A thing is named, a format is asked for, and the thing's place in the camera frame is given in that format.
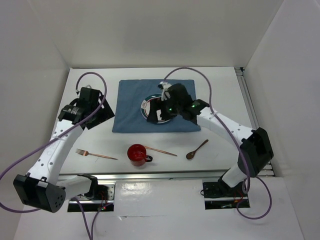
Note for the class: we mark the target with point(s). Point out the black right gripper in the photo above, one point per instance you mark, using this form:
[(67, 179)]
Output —
[(155, 105)]

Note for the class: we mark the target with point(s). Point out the copper fork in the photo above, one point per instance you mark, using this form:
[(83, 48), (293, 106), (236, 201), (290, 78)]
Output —
[(86, 153)]

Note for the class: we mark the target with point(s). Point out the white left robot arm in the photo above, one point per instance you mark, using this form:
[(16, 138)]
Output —
[(40, 187)]

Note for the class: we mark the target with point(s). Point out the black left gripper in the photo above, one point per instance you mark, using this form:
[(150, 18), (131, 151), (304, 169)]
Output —
[(106, 113)]

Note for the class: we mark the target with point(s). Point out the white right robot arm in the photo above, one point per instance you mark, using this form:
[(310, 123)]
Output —
[(200, 113)]

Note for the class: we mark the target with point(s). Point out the aluminium table edge rail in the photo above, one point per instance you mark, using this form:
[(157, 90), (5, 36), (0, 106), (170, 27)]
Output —
[(199, 174)]

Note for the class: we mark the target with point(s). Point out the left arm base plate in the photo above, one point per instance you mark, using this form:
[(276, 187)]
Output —
[(102, 201)]

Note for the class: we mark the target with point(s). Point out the blue cloth placemat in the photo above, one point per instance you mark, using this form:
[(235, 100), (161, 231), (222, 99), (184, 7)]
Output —
[(129, 117)]

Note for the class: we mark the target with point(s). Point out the aluminium right side rail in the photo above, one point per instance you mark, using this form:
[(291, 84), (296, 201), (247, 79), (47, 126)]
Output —
[(250, 100)]

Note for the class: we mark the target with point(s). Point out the red mug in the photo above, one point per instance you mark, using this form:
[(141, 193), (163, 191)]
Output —
[(137, 155)]

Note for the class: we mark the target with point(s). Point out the copper knife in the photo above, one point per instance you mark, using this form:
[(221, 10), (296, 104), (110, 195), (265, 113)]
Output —
[(160, 151)]

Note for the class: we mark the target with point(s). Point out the white plate with green rim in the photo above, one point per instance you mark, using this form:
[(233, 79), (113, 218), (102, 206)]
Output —
[(152, 110)]

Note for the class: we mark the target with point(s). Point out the copper spoon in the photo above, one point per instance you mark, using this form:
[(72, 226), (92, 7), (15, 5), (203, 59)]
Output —
[(191, 155)]

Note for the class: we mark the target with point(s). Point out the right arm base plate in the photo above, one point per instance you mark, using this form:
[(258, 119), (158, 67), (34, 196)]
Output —
[(216, 199)]

